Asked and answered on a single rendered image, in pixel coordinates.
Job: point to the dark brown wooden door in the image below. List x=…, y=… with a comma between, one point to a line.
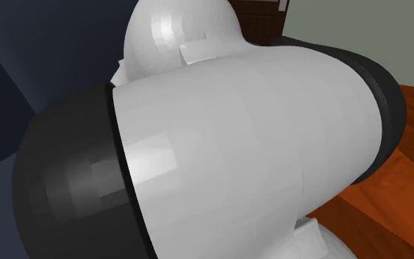
x=262, y=21

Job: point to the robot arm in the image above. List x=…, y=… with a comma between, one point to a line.
x=228, y=143

